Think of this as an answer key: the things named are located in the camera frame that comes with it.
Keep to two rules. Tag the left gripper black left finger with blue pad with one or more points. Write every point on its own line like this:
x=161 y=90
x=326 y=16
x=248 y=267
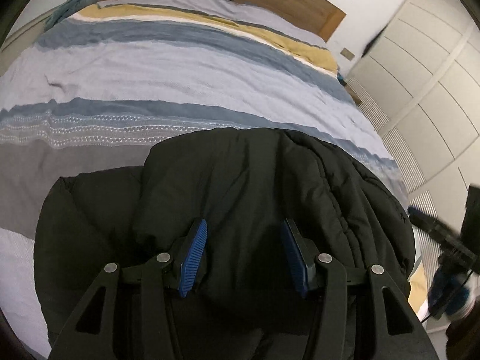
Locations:
x=125 y=313

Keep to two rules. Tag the grey wall socket plate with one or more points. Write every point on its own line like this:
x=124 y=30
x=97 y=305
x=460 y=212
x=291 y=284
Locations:
x=347 y=54

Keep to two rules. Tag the white panelled wardrobe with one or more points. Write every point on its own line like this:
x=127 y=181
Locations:
x=419 y=86

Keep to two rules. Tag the striped blue grey duvet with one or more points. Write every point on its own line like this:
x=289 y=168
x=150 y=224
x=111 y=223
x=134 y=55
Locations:
x=99 y=89

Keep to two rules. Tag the grey pillow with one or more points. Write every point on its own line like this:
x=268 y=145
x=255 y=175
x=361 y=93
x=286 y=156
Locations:
x=244 y=13

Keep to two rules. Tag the teal cloth beside bed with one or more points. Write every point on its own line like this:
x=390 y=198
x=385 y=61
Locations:
x=65 y=10

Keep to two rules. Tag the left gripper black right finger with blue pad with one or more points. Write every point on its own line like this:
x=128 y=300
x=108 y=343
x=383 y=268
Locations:
x=387 y=327

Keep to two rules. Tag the black puffer jacket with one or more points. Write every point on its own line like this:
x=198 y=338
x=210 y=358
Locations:
x=244 y=184

